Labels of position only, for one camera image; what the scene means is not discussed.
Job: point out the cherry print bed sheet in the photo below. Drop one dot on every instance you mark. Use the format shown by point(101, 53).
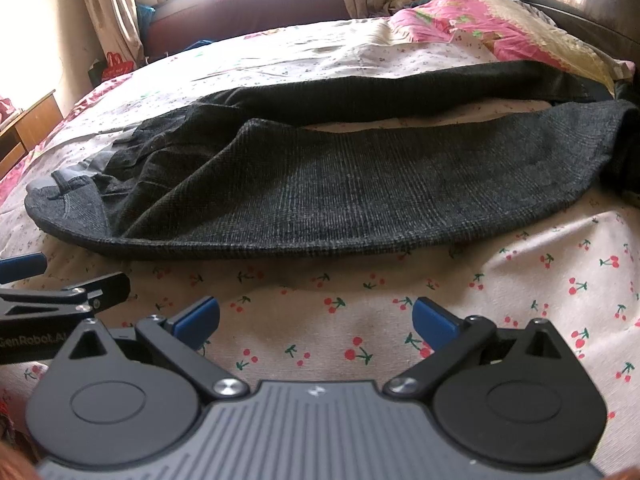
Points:
point(350, 318)

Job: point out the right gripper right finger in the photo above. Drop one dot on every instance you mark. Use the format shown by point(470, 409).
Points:
point(454, 341)

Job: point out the beige curtain left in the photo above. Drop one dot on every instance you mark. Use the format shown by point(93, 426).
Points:
point(116, 25)

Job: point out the wooden nightstand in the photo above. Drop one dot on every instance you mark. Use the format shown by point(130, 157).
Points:
point(27, 128)

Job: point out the dark grey corduroy pants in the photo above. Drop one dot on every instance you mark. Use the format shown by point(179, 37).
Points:
point(347, 166)

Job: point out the red plastic bag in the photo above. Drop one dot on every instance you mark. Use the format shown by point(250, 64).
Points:
point(116, 66)

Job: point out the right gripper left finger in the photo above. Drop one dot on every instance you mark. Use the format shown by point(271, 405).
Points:
point(174, 343)

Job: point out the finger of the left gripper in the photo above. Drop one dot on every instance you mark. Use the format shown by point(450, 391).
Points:
point(89, 297)
point(21, 267)

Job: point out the pink floral pillow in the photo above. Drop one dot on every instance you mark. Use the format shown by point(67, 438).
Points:
point(510, 30)

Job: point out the maroon window bench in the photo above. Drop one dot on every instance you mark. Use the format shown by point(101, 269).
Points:
point(177, 24)

